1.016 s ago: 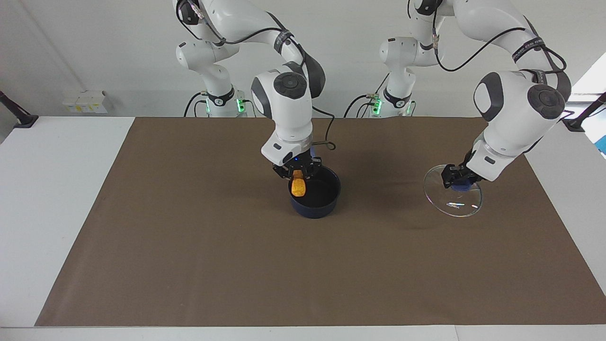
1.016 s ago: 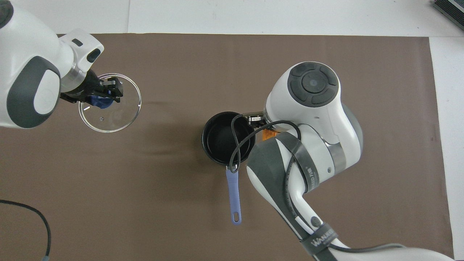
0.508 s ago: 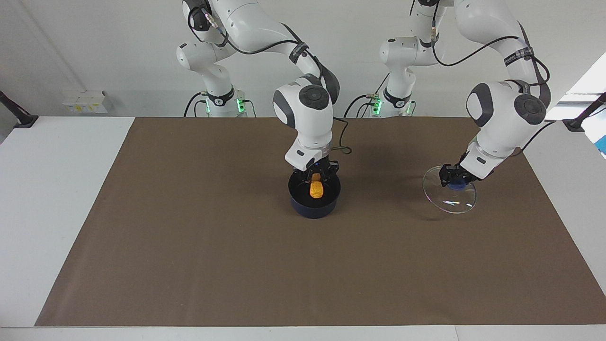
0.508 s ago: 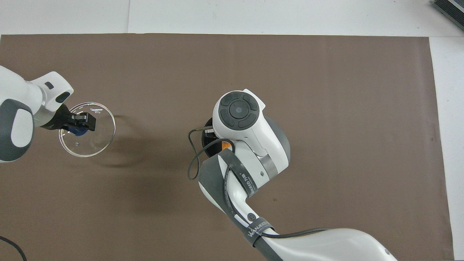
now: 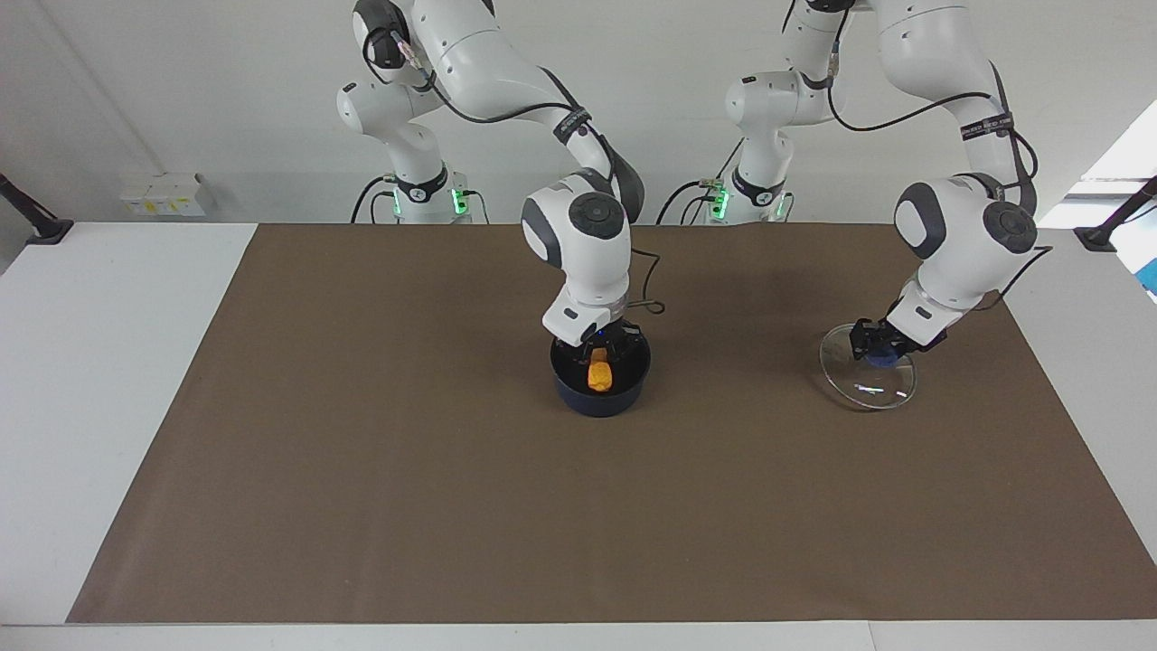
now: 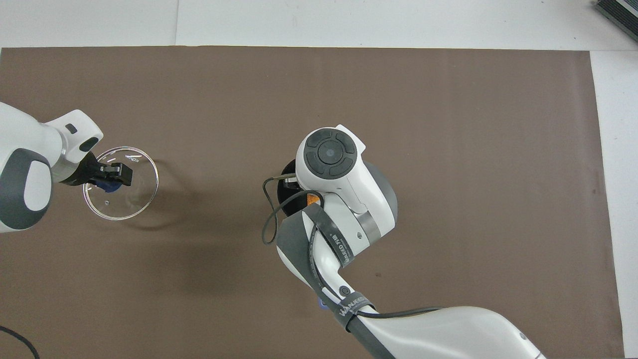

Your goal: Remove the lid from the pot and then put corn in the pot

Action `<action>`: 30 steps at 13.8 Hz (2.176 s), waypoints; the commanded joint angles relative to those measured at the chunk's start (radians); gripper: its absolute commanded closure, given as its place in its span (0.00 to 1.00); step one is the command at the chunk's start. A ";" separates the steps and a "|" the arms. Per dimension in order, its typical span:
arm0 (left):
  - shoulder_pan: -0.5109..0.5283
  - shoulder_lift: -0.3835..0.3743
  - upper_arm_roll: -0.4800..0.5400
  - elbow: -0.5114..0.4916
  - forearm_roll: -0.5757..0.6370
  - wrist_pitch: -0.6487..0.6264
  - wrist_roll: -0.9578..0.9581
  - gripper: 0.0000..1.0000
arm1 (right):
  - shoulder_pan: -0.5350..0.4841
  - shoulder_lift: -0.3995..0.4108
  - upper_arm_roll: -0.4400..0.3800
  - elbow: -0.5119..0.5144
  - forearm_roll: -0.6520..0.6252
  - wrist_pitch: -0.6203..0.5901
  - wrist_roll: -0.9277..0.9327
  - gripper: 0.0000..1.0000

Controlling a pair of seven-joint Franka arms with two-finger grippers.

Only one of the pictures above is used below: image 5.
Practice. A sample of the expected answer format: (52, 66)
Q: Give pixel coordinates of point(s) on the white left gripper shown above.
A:
(922, 316)

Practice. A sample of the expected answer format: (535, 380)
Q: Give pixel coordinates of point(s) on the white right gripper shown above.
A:
(578, 318)

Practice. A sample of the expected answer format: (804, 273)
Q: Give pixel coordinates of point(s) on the orange corn cob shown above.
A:
(599, 376)

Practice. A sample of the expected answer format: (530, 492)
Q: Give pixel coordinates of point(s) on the glass lid with blue knob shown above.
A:
(872, 393)

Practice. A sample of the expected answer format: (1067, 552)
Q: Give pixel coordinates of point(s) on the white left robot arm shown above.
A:
(958, 235)

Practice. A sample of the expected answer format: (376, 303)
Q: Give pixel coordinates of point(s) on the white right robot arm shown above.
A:
(587, 244)

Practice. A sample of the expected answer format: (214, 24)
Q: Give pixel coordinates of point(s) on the brown table mat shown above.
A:
(452, 506)

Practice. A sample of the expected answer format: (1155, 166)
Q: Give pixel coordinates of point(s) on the blue object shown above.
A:
(1150, 276)

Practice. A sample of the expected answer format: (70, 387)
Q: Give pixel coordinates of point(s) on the black stand bracket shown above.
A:
(41, 226)
(1107, 231)

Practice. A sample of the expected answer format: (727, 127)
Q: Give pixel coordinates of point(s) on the white wall socket box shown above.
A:
(167, 194)

